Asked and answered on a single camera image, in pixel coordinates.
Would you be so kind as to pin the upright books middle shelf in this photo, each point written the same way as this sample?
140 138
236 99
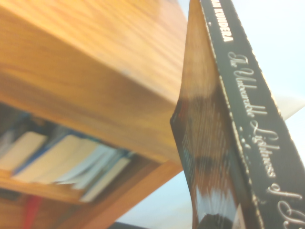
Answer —
100 164

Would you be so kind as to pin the black paperback novel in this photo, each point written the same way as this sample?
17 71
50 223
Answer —
238 119

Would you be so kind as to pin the wooden bookshelf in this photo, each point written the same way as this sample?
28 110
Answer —
95 71

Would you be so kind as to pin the cream page paperback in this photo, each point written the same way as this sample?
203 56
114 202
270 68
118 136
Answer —
109 181

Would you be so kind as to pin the blue cover paperback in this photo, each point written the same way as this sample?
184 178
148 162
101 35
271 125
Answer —
62 157

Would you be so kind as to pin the white shade floor lamp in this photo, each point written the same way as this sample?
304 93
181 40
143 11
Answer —
290 107

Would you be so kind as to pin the red folder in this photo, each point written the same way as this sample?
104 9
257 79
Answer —
32 212

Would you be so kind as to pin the dark blue cover book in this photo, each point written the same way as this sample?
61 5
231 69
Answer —
21 150

